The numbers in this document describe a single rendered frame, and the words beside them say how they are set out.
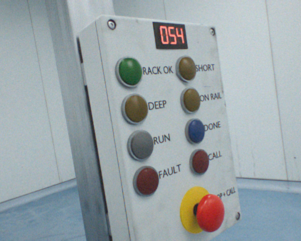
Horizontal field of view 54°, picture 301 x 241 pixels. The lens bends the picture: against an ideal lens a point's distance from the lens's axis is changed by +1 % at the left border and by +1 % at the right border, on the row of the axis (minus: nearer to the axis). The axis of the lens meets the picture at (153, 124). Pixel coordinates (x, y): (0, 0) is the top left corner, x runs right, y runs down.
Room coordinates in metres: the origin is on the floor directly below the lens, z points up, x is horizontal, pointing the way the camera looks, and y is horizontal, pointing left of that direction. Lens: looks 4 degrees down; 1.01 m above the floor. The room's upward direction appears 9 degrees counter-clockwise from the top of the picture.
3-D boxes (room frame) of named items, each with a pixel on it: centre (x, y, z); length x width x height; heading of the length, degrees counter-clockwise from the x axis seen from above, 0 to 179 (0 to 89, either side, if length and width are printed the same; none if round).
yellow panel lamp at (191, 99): (0.33, -0.05, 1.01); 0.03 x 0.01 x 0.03; 130
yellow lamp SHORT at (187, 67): (0.33, -0.05, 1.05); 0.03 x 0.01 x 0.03; 130
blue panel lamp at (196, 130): (0.33, -0.05, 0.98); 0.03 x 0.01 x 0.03; 130
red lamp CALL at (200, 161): (0.33, -0.05, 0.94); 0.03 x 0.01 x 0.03; 130
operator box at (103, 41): (0.35, -0.01, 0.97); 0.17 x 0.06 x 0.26; 130
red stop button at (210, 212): (0.32, -0.04, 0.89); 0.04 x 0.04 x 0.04; 40
